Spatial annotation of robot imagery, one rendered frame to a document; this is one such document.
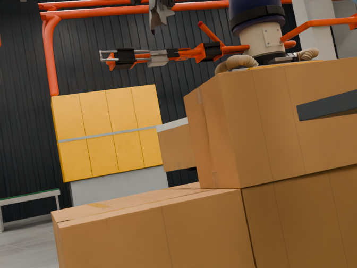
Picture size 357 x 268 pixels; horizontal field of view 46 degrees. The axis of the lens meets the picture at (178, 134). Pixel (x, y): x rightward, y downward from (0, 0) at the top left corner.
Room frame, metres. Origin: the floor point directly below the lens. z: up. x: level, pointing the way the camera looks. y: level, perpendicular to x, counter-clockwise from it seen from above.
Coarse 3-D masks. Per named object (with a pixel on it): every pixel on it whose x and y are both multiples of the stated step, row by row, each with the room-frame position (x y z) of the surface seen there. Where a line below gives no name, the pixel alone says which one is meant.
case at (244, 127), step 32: (320, 64) 1.56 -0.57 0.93; (352, 64) 1.61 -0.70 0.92; (192, 96) 1.71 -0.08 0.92; (224, 96) 1.44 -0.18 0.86; (256, 96) 1.47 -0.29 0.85; (288, 96) 1.51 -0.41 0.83; (320, 96) 1.55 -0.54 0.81; (192, 128) 1.77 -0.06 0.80; (224, 128) 1.47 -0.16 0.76; (256, 128) 1.47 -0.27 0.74; (288, 128) 1.51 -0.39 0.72; (320, 128) 1.55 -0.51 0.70; (352, 128) 1.59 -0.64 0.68; (224, 160) 1.52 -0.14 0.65; (256, 160) 1.46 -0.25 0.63; (288, 160) 1.50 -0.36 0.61; (320, 160) 1.54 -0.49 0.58; (352, 160) 1.58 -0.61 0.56
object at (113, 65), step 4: (112, 56) 1.48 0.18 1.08; (116, 56) 1.49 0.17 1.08; (112, 64) 1.50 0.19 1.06; (116, 64) 1.49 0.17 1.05; (120, 64) 1.49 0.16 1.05; (124, 64) 1.50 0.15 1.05; (128, 64) 1.51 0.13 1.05; (132, 64) 1.52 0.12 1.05; (112, 68) 1.52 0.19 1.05; (116, 68) 1.53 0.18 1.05; (120, 68) 1.54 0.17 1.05; (124, 68) 1.55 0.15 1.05; (128, 68) 1.57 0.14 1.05
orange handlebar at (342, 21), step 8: (304, 24) 1.52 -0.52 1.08; (312, 24) 1.50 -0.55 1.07; (320, 24) 1.51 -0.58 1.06; (328, 24) 1.53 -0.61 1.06; (336, 24) 1.55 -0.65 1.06; (288, 32) 1.61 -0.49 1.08; (296, 32) 1.57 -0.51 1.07; (280, 40) 1.67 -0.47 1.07; (184, 48) 1.58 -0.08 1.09; (224, 48) 1.64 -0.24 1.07; (232, 48) 1.65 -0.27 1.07; (240, 48) 1.67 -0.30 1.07; (248, 48) 1.68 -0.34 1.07; (136, 56) 1.51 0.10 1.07; (144, 56) 1.53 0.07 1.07; (184, 56) 1.59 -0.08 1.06; (192, 56) 1.64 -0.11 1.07
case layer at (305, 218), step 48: (144, 192) 2.33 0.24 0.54; (192, 192) 1.66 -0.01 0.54; (240, 192) 1.44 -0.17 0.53; (288, 192) 1.50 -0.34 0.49; (336, 192) 1.57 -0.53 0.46; (96, 240) 1.28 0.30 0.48; (144, 240) 1.33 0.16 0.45; (192, 240) 1.38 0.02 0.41; (240, 240) 1.43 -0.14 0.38; (288, 240) 1.49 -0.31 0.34; (336, 240) 1.55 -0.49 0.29
